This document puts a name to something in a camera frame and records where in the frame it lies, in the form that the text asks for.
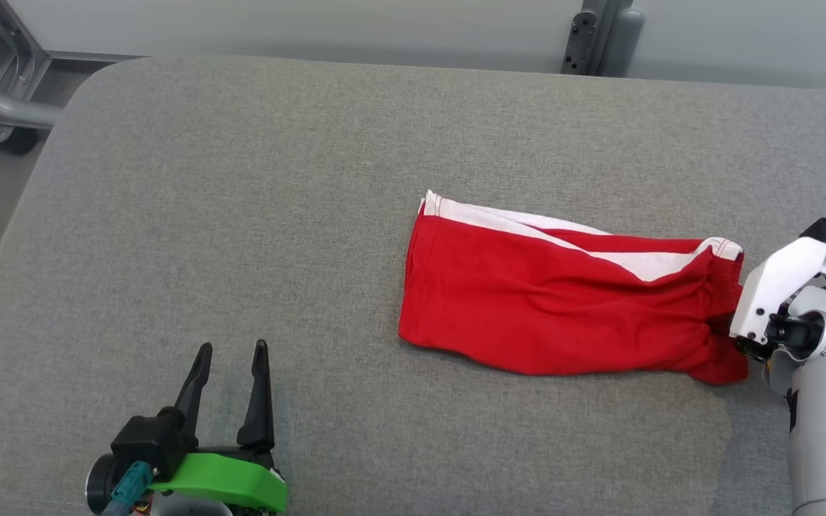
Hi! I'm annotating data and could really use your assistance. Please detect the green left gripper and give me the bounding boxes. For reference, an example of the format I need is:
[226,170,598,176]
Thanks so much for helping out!
[148,340,289,515]

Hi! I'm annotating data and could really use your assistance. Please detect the left arm teal plug cable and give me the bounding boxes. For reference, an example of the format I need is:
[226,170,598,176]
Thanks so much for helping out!
[101,461,154,516]

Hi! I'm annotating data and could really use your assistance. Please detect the grey metal wall post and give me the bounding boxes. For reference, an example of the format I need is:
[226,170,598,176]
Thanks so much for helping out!
[561,0,645,77]

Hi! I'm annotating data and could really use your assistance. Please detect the black caster wheel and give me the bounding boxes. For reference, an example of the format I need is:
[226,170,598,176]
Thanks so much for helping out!
[0,123,39,155]

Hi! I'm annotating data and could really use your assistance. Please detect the red shorts with white panels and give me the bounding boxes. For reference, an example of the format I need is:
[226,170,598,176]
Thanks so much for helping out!
[398,189,749,386]

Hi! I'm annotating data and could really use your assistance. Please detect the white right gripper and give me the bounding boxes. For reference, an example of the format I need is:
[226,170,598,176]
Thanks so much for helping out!
[729,236,826,346]

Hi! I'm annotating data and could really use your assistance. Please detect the grey metal tube frame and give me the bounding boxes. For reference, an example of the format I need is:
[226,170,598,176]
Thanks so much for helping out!
[0,0,145,144]

